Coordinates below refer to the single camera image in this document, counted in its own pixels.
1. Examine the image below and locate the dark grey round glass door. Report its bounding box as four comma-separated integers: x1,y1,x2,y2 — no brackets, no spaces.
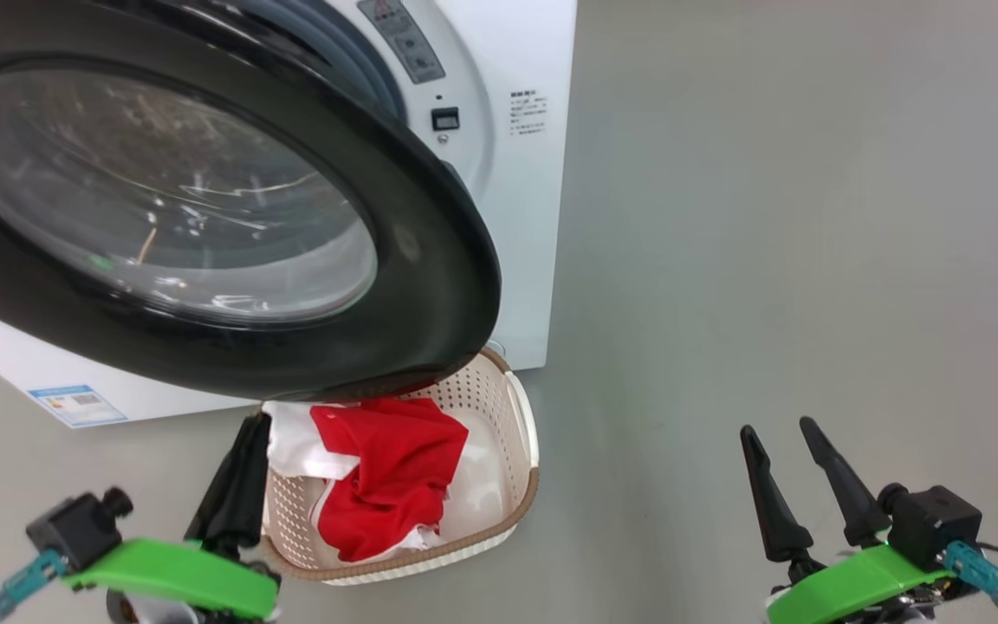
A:
0,0,502,404

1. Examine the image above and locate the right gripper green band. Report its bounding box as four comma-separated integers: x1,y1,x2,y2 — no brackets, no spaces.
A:
741,417,955,624

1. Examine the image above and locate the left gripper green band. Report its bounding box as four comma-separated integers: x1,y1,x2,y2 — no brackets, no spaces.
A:
62,414,283,624

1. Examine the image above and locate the blue energy label sticker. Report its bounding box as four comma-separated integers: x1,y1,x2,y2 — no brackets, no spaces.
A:
29,384,128,428

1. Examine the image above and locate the white front-load washing machine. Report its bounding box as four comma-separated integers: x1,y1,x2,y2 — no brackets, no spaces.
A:
0,0,578,430

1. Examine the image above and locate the white garment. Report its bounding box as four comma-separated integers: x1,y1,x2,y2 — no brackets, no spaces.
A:
263,400,504,556

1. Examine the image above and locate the grey rubber door seal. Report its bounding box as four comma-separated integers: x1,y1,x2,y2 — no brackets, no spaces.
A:
230,0,409,122

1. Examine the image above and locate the left cable with teal connector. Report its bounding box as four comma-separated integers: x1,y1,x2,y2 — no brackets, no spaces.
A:
0,549,71,624

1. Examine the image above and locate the cream perforated basket brown rim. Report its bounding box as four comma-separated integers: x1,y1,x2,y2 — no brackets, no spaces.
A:
258,347,541,587

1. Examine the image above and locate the plain red garment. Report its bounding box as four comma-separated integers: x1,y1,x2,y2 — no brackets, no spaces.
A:
310,397,470,562

